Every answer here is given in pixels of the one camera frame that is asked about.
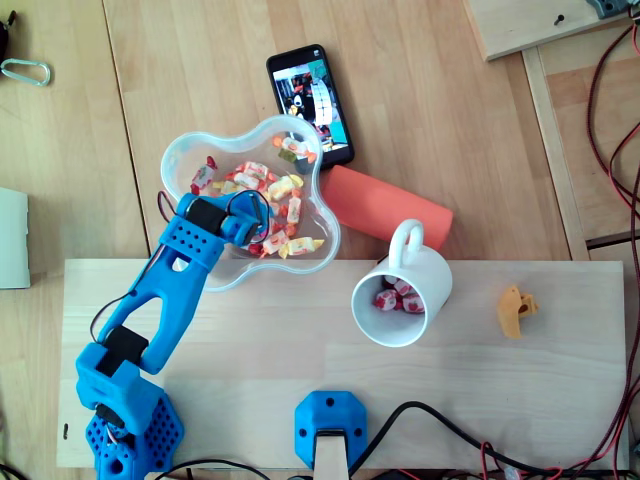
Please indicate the green candy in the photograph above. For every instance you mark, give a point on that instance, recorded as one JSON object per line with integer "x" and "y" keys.
{"x": 287, "y": 156}

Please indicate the silver carabiner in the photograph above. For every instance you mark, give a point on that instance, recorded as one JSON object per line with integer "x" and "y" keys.
{"x": 44, "y": 70}

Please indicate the white ceramic mug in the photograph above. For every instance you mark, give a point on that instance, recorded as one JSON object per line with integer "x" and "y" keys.
{"x": 430, "y": 275}

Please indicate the blue 3D-printed mount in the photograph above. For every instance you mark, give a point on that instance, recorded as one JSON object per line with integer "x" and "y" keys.
{"x": 330, "y": 410}

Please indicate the yellow wrapped candy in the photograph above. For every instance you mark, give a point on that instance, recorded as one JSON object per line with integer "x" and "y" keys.
{"x": 225, "y": 188}
{"x": 300, "y": 246}
{"x": 282, "y": 186}

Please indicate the black smartphone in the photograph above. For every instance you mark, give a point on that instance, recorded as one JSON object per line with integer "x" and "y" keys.
{"x": 310, "y": 65}

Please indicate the blue 3D-printed robot arm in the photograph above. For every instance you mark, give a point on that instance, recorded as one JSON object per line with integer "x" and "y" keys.
{"x": 170, "y": 290}

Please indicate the small wooden panel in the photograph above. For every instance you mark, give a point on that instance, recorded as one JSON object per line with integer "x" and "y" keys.
{"x": 520, "y": 25}

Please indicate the yellow 3D-printed part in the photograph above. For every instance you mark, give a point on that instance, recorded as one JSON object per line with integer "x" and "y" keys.
{"x": 510, "y": 312}

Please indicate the grey plastic part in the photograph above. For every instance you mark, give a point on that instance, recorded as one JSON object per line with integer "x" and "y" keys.
{"x": 607, "y": 7}

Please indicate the red wrapped candy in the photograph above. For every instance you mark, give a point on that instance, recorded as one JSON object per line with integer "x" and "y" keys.
{"x": 412, "y": 303}
{"x": 385, "y": 300}
{"x": 202, "y": 176}
{"x": 245, "y": 181}
{"x": 256, "y": 248}
{"x": 400, "y": 286}

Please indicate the light wooden board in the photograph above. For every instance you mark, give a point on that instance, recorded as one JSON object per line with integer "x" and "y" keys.
{"x": 450, "y": 390}

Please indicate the orange wrapped candy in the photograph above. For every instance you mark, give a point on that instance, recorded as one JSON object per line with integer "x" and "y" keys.
{"x": 294, "y": 209}
{"x": 294, "y": 146}
{"x": 276, "y": 243}
{"x": 254, "y": 170}

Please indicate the blue gripper with motor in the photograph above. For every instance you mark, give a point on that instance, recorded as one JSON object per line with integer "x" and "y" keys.
{"x": 258, "y": 217}

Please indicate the wooden rail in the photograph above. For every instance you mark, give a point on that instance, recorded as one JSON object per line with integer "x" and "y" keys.
{"x": 555, "y": 150}

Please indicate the orange cylindrical case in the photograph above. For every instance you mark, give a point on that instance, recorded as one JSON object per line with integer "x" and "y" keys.
{"x": 370, "y": 200}

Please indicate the black object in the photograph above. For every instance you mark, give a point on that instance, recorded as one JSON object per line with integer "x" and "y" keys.
{"x": 3, "y": 35}

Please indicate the white box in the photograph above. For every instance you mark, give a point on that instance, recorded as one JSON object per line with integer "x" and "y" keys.
{"x": 12, "y": 240}

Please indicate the translucent wavy plastic bowl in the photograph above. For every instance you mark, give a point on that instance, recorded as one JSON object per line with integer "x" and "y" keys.
{"x": 172, "y": 170}

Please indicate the wooden stick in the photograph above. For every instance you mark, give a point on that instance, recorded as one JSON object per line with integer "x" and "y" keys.
{"x": 330, "y": 460}

